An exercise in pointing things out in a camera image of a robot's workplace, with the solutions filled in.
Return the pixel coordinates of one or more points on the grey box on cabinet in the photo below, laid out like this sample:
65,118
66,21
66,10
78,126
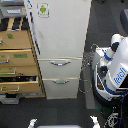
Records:
13,11

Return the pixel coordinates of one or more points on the white fridge body with drawers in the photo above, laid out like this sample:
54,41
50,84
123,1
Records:
60,77

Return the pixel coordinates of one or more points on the wooden drawer cabinet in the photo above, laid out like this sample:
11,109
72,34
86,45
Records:
19,69

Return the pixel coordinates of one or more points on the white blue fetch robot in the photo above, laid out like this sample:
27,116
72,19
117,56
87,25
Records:
110,71

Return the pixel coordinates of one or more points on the green android sticker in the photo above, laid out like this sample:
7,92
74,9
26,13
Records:
43,10

